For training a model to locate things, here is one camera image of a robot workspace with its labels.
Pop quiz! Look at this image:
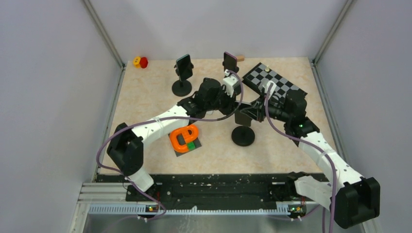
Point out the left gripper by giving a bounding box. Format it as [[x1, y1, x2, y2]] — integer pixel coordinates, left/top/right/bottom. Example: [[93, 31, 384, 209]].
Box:
[[206, 86, 240, 117]]

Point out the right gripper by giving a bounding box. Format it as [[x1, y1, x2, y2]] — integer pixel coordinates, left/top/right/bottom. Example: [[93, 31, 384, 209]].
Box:
[[242, 91, 292, 122]]

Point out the black phone with purple edge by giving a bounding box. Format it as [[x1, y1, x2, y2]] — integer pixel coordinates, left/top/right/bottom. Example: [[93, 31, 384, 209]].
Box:
[[223, 51, 238, 70]]

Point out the teal edged black phone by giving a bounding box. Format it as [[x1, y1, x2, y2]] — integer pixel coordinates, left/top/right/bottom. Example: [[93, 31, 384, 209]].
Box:
[[174, 54, 194, 82]]

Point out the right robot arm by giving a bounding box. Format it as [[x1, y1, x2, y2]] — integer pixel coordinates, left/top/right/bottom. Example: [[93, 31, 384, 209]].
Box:
[[240, 90, 380, 229]]

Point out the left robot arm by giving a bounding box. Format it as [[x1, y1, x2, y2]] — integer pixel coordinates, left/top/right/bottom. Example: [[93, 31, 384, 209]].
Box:
[[106, 76, 243, 201]]

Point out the black grey chessboard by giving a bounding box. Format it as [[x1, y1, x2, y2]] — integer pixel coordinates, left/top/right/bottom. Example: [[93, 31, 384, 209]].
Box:
[[242, 63, 307, 104]]

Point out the small wooden block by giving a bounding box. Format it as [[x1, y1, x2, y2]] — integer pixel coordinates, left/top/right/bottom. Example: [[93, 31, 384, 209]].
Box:
[[236, 55, 245, 62]]

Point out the green building brick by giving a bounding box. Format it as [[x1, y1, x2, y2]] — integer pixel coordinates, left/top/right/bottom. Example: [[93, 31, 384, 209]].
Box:
[[186, 142, 196, 151]]

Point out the grey building baseplate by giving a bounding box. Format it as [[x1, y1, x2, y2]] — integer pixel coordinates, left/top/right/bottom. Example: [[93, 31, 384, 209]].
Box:
[[168, 133, 202, 157]]

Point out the red toy block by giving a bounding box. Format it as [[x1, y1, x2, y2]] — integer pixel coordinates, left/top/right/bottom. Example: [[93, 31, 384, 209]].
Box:
[[139, 57, 148, 68]]

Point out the yellow toy block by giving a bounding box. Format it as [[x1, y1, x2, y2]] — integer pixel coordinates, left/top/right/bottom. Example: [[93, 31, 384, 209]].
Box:
[[133, 56, 141, 68]]

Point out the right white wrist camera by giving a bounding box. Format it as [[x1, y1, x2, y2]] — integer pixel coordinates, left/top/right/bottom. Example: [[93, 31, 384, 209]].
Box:
[[258, 80, 276, 101]]

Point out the orange plastic ring toy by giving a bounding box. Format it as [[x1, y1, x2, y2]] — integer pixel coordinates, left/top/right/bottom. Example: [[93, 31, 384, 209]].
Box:
[[169, 125, 199, 153]]

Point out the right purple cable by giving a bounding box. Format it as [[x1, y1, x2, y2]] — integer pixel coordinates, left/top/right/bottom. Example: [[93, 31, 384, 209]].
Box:
[[264, 82, 338, 233]]

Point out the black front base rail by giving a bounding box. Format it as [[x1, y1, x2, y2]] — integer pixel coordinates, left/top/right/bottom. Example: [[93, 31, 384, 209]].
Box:
[[96, 173, 310, 212]]

